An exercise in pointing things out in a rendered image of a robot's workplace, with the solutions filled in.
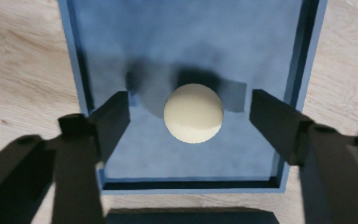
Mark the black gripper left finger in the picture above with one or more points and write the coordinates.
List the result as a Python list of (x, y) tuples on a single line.
[(30, 167)]

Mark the blue tray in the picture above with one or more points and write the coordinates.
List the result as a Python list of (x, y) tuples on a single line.
[(152, 47)]

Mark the blue square plate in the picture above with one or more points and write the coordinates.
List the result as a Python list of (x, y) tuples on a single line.
[(194, 218)]

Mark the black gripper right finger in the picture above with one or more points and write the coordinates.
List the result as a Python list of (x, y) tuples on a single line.
[(327, 175)]

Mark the cream ball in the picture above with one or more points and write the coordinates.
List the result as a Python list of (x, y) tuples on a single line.
[(193, 113)]

